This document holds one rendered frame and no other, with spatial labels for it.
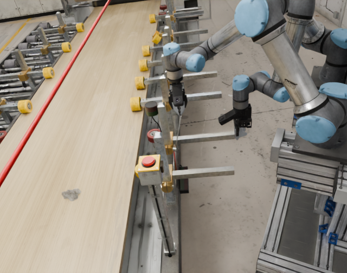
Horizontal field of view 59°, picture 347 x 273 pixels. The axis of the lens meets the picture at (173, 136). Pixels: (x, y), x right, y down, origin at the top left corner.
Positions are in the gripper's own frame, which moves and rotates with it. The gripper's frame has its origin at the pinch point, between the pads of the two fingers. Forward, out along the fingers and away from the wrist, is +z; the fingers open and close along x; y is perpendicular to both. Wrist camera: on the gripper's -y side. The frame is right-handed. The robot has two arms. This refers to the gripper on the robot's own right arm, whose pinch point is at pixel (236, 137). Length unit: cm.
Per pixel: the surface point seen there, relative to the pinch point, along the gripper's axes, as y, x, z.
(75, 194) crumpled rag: -75, -38, -8
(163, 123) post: -35.8, -5.7, -17.8
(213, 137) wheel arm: -11.6, -1.4, -2.5
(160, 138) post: -35, -31, -29
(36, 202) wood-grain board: -92, -40, -7
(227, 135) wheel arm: -4.6, -1.5, -3.2
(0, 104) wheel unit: -142, 37, -13
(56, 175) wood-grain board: -88, -25, -7
